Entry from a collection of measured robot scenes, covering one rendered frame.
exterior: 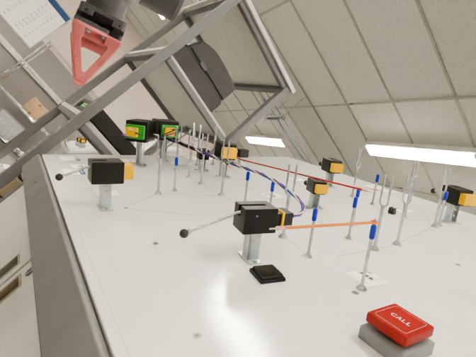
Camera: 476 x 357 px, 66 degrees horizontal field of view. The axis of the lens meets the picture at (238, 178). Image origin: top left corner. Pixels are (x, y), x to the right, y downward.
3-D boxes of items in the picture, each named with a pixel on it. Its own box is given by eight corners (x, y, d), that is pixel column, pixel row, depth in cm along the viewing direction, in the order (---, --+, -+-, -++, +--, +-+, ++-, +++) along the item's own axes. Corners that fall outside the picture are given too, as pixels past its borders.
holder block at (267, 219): (232, 224, 58) (234, 200, 57) (263, 223, 61) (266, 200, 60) (242, 234, 55) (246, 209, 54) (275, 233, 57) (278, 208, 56)
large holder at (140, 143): (161, 159, 131) (163, 119, 128) (144, 168, 114) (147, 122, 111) (142, 157, 131) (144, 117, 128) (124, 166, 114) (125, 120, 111)
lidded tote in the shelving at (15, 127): (-14, 120, 603) (3, 108, 611) (-11, 120, 640) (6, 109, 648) (15, 149, 626) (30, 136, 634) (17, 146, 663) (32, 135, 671)
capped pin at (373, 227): (353, 288, 53) (367, 217, 50) (358, 285, 54) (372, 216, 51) (363, 292, 52) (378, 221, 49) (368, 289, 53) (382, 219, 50)
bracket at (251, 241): (237, 252, 60) (241, 224, 59) (251, 251, 61) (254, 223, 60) (248, 265, 56) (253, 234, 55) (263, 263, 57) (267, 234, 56)
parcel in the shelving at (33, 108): (20, 106, 621) (34, 95, 628) (22, 107, 658) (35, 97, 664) (35, 121, 634) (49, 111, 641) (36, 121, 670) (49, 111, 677)
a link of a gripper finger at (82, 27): (100, 93, 58) (120, 38, 58) (105, 90, 52) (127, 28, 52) (54, 74, 55) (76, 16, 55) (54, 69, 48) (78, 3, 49)
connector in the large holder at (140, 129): (144, 139, 112) (145, 125, 111) (141, 140, 109) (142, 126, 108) (126, 137, 112) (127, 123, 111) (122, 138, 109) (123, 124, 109)
